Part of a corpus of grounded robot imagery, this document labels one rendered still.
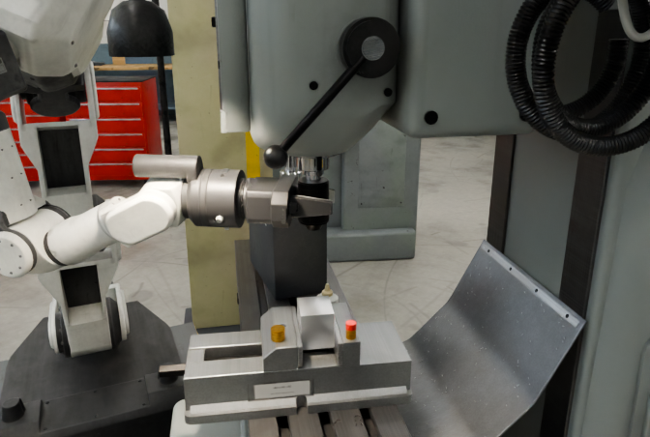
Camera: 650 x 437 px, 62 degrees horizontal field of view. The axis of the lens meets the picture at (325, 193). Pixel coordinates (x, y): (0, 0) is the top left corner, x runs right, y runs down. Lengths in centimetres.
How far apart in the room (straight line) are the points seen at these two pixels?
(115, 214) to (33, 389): 93
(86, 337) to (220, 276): 123
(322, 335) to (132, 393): 78
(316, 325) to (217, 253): 187
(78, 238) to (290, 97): 43
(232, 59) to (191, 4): 175
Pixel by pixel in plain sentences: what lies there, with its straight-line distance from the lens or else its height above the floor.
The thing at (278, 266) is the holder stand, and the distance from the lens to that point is 116.
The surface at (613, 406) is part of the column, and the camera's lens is 95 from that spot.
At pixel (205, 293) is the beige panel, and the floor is 22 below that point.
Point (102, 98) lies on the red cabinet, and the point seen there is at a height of 85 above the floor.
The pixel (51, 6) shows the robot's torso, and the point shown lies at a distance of 101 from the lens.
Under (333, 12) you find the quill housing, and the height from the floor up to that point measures 150.
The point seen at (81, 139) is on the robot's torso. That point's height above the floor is 123.
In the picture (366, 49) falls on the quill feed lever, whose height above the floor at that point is 145.
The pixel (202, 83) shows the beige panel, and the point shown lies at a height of 124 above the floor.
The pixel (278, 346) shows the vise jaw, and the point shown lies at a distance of 84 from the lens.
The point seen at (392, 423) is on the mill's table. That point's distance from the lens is 88.
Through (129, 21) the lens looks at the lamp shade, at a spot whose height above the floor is 148.
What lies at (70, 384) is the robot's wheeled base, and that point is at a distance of 168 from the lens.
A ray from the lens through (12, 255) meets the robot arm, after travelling 98.
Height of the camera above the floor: 148
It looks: 17 degrees down
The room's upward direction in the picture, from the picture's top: straight up
